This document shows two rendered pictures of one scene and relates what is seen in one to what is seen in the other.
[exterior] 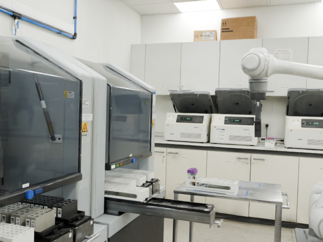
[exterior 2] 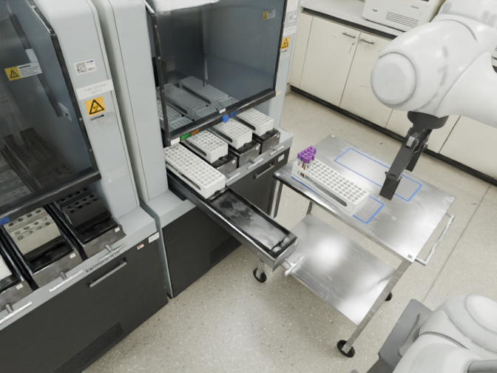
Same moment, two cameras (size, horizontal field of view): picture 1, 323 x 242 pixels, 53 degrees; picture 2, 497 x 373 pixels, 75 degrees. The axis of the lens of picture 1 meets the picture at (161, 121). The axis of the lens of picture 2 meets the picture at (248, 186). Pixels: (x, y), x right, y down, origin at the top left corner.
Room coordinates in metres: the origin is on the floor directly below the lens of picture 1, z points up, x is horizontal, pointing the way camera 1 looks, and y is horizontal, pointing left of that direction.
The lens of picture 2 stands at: (0.87, -0.35, 1.68)
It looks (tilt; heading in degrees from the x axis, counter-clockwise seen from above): 43 degrees down; 20
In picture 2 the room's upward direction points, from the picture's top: 6 degrees clockwise
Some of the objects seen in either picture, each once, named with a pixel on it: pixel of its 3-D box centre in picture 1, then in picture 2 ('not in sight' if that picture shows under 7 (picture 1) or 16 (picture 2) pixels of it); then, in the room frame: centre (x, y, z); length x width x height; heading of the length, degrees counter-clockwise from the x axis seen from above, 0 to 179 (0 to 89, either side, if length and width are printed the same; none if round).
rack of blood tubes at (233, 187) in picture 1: (211, 185); (328, 183); (1.88, -0.31, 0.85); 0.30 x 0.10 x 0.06; 67
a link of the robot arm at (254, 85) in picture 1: (257, 86); not in sight; (1.57, -0.47, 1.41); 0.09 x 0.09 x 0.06
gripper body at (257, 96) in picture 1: (257, 101); (423, 123); (1.57, -0.47, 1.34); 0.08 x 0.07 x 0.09; 164
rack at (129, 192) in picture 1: (120, 192); (191, 169); (1.71, 0.21, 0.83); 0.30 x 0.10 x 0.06; 71
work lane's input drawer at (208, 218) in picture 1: (151, 207); (221, 203); (1.65, 0.04, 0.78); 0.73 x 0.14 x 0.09; 71
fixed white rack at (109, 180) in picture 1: (110, 184); (197, 139); (1.90, 0.29, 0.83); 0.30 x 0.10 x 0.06; 71
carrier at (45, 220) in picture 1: (43, 221); (38, 236); (1.20, 0.43, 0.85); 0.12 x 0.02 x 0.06; 162
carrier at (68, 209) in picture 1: (68, 209); (86, 211); (1.34, 0.38, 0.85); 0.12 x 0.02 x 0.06; 161
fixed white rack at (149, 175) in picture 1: (131, 175); (244, 116); (2.19, 0.19, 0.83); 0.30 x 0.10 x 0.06; 71
